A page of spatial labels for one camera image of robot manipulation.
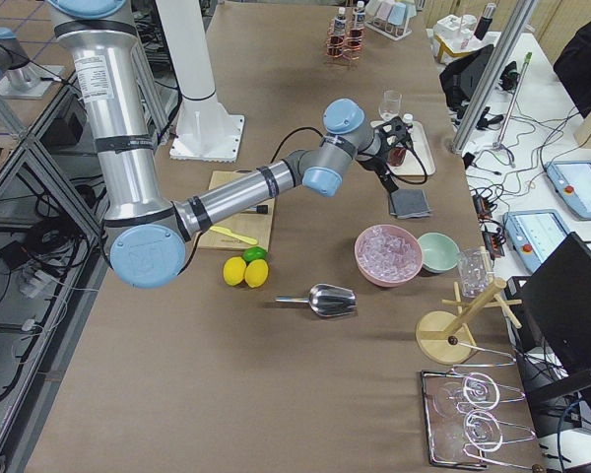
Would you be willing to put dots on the wine glass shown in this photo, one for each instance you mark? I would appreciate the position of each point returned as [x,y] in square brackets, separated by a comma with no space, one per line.
[390,104]

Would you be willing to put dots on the black monitor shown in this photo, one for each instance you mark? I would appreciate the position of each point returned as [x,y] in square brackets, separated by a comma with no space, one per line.
[556,308]

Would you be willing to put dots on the wire glass holder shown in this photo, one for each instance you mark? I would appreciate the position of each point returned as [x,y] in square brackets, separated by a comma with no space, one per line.
[462,428]

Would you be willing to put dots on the yellow peeler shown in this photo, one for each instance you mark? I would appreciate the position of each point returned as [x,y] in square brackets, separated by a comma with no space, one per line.
[229,233]

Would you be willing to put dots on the white cardboard box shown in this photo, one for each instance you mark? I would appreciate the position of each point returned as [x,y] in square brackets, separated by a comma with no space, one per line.
[453,38]

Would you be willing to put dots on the black knife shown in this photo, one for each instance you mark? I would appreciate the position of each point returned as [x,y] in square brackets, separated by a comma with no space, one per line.
[258,210]

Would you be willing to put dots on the pink bowl with ice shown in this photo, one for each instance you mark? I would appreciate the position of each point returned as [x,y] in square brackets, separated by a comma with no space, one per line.
[388,256]

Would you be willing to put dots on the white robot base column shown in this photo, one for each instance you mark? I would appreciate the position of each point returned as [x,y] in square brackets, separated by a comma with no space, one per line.
[204,129]

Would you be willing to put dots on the person in dark jacket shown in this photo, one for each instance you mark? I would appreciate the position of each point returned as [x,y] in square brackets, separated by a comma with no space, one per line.
[573,68]

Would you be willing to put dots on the metal scoop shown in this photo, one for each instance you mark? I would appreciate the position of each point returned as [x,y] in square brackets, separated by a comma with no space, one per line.
[326,300]

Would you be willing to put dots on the tea bottle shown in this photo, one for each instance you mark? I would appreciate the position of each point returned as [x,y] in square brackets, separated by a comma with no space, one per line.
[357,22]
[339,27]
[398,153]

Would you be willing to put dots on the green lime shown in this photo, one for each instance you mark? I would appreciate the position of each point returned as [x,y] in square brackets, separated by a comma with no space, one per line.
[254,253]

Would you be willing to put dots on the beige tray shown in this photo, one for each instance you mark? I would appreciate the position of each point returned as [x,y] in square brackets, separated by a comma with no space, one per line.
[419,163]

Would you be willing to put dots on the pink mug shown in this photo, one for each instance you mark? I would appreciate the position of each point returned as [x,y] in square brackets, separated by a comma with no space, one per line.
[384,10]

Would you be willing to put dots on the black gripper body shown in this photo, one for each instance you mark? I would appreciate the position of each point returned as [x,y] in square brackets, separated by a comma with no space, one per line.
[380,167]

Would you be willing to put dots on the green bowl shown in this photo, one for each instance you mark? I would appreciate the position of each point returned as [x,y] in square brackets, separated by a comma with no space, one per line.
[440,252]

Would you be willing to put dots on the aluminium frame post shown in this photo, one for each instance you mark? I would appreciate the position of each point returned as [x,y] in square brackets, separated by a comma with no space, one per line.
[515,25]

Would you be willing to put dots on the yellow lemon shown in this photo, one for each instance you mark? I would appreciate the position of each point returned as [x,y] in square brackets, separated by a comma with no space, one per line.
[234,270]
[256,273]

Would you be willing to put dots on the white wire cup rack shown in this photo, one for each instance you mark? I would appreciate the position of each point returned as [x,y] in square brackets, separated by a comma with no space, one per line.
[387,30]

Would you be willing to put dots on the copper wire bottle basket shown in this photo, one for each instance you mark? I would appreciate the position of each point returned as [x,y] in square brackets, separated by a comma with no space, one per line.
[348,54]

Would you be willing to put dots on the blue teach pendant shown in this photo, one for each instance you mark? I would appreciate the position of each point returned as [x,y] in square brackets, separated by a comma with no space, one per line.
[572,181]
[535,234]

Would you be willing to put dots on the clear tumbler glass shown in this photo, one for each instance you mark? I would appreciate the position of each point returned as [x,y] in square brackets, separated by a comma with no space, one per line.
[475,271]

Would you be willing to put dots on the wooden cutting board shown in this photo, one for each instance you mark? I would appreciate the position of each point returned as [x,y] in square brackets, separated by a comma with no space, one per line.
[247,224]

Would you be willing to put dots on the wooden cup tree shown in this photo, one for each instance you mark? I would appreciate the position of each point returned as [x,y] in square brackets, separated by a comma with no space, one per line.
[445,337]

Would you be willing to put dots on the blue mug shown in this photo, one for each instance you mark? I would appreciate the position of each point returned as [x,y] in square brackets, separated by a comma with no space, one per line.
[401,13]

